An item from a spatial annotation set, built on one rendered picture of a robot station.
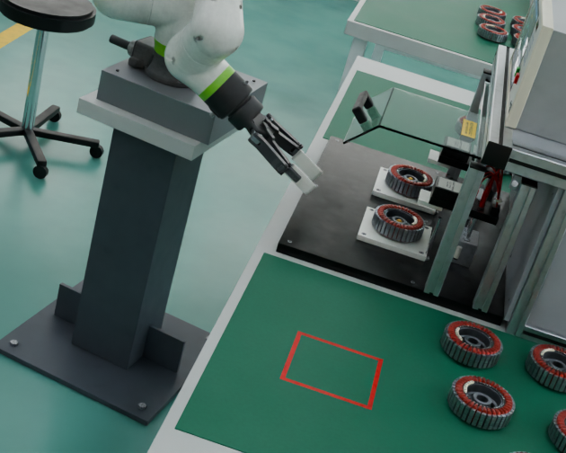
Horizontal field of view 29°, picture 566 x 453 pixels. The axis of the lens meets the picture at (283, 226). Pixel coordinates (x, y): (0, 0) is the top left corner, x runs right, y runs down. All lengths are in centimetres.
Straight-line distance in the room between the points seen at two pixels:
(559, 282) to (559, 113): 32
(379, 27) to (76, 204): 121
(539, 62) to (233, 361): 79
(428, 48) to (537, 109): 175
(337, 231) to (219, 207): 170
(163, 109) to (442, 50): 148
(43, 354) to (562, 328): 143
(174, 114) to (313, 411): 103
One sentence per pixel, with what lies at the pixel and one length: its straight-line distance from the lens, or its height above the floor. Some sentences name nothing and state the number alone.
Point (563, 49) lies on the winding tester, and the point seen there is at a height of 129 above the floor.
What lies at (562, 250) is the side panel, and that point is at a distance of 212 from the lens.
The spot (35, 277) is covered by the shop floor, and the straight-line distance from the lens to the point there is 334.
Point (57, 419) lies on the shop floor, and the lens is 282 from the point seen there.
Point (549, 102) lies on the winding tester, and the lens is 212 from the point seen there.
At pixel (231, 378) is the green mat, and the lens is 179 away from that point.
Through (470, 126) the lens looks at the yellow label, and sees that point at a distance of 222.
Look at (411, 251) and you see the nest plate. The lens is 228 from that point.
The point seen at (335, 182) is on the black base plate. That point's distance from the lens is 251.
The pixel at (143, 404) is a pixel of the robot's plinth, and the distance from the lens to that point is 288.
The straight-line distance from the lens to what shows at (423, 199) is 228.
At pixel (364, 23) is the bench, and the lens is 386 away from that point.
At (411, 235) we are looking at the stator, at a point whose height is 80.
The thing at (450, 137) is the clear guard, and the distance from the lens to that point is 213.
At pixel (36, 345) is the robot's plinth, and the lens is 303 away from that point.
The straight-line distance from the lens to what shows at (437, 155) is 253.
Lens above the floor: 178
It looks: 27 degrees down
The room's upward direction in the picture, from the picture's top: 16 degrees clockwise
